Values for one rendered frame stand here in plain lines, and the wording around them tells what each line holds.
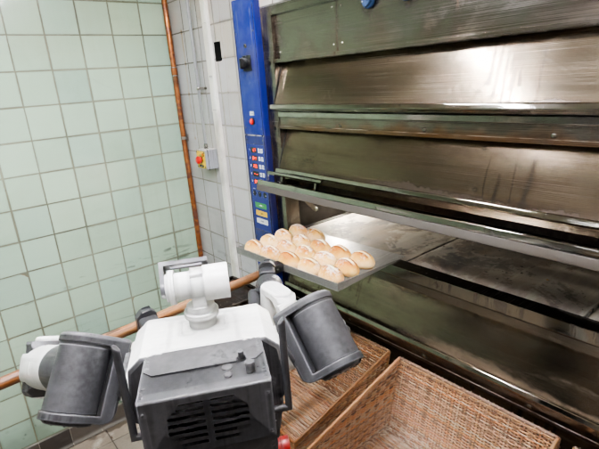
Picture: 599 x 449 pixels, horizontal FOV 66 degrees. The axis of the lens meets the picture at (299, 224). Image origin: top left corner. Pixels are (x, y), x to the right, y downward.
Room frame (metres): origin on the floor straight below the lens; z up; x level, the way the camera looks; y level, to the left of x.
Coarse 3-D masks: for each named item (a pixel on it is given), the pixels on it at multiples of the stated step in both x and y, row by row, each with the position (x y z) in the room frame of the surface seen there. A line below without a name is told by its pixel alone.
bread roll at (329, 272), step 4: (320, 268) 1.42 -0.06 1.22; (324, 268) 1.40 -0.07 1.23; (328, 268) 1.39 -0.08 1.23; (332, 268) 1.38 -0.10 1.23; (336, 268) 1.39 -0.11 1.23; (320, 272) 1.41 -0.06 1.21; (324, 272) 1.39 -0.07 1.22; (328, 272) 1.38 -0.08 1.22; (332, 272) 1.37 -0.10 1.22; (336, 272) 1.37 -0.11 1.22; (340, 272) 1.38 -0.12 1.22; (320, 276) 1.40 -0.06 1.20; (324, 276) 1.38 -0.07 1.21; (328, 276) 1.37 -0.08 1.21; (332, 276) 1.36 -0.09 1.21; (336, 276) 1.36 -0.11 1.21; (340, 276) 1.36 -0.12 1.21; (332, 280) 1.36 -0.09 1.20; (336, 280) 1.36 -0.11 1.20; (340, 280) 1.36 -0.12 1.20
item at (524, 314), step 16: (384, 272) 1.52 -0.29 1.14; (400, 272) 1.47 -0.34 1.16; (416, 272) 1.42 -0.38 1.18; (432, 272) 1.41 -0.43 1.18; (432, 288) 1.37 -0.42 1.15; (448, 288) 1.32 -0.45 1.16; (464, 288) 1.28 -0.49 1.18; (480, 288) 1.27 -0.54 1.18; (480, 304) 1.23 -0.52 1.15; (496, 304) 1.19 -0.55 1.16; (512, 304) 1.16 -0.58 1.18; (528, 304) 1.15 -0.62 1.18; (528, 320) 1.12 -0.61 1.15; (544, 320) 1.09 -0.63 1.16; (560, 320) 1.06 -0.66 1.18; (576, 320) 1.05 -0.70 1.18; (592, 320) 1.05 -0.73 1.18; (576, 336) 1.03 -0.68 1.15; (592, 336) 1.00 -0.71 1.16
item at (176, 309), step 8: (256, 272) 1.45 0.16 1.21; (240, 280) 1.40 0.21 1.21; (248, 280) 1.42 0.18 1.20; (256, 280) 1.44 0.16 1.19; (232, 288) 1.37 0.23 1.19; (184, 304) 1.26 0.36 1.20; (160, 312) 1.22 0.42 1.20; (168, 312) 1.23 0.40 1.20; (176, 312) 1.24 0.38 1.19; (120, 328) 1.14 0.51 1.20; (128, 328) 1.15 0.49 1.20; (136, 328) 1.16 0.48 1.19; (112, 336) 1.12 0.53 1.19; (120, 336) 1.13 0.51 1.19; (8, 376) 0.96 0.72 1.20; (16, 376) 0.96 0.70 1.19; (0, 384) 0.94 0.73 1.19; (8, 384) 0.95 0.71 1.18
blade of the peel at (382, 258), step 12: (336, 240) 1.79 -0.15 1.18; (240, 252) 1.72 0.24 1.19; (252, 252) 1.66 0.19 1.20; (372, 252) 1.62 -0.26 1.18; (384, 252) 1.61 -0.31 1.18; (384, 264) 1.49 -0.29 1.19; (300, 276) 1.45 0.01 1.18; (312, 276) 1.41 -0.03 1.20; (360, 276) 1.40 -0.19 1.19; (336, 288) 1.33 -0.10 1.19
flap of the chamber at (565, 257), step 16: (272, 192) 1.78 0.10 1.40; (288, 192) 1.70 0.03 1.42; (336, 208) 1.50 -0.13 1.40; (352, 208) 1.44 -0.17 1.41; (368, 208) 1.39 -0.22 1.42; (416, 224) 1.24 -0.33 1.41; (432, 224) 1.20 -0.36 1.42; (480, 240) 1.09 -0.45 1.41; (496, 240) 1.06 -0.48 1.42; (560, 240) 1.09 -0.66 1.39; (544, 256) 0.96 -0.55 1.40; (560, 256) 0.94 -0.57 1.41; (576, 256) 0.92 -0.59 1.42
